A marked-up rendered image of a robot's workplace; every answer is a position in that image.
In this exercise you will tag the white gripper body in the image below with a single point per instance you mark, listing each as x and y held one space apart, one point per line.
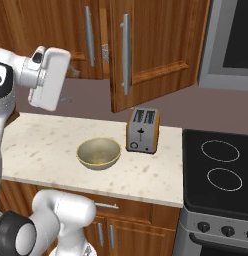
51 80

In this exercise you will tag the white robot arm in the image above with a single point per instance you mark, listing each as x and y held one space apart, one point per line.
67 208

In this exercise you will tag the olive bowl with yellow rim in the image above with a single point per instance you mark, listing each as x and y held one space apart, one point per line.
99 155

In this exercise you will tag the narrow wooden base cabinet door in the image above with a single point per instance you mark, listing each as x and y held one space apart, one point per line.
94 238

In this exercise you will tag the wide wooden base cabinet door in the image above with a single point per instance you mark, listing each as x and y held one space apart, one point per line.
142 240

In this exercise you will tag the silver and orange toaster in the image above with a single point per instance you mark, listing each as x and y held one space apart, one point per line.
142 133

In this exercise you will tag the wooden drawer front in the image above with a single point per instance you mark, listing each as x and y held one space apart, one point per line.
132 208

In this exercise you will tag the grey microwave oven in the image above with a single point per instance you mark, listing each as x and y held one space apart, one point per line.
226 43

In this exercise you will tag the black and silver stove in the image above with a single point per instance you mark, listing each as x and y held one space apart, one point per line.
216 186

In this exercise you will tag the closed wooden wall cabinet door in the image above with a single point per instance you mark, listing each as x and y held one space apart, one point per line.
46 30

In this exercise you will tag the open wooden wall cabinet door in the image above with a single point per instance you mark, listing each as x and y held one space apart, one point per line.
162 43

